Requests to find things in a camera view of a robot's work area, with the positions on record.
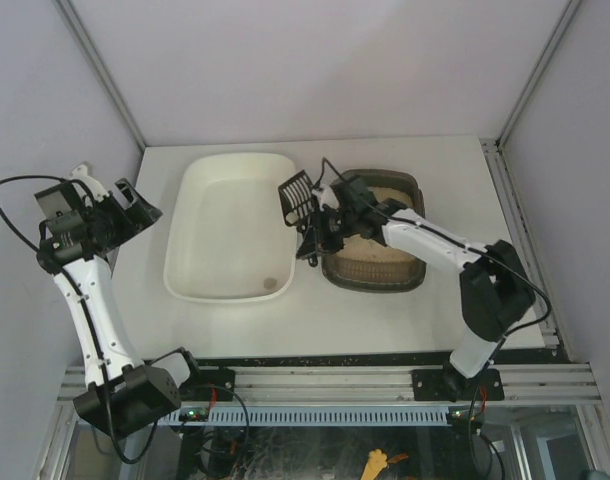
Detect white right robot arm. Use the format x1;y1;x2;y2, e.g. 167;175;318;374
278;173;535;396

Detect dark grey litter box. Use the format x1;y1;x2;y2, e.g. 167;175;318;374
321;169;427;293

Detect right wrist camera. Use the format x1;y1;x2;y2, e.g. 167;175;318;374
332;175;376;212

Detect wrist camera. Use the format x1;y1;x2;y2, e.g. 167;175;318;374
332;175;376;212
34;179;95;235

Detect beige cat litter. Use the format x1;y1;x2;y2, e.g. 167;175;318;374
335;186;416;263

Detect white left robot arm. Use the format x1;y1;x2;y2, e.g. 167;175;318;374
35;164;194;440

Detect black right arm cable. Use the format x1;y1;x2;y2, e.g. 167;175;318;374
317;157;554;346

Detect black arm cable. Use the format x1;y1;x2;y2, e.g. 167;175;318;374
317;157;554;346
0;174;151;466

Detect aluminium frame rail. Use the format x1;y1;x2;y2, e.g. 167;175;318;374
54;362;602;404

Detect grey clump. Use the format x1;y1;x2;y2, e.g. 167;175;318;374
263;278;277;289

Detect black litter scoop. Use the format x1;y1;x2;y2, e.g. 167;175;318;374
277;168;320;269

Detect white plastic bin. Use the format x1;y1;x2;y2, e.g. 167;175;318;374
163;152;297;303

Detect grey slotted cable duct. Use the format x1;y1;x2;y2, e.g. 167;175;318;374
159;405;449;427

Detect yellow toy figure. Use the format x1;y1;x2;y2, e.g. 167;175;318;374
360;449;389;480

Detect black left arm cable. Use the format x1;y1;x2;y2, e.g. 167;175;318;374
0;174;151;466

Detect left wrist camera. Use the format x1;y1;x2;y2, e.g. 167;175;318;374
34;179;95;235

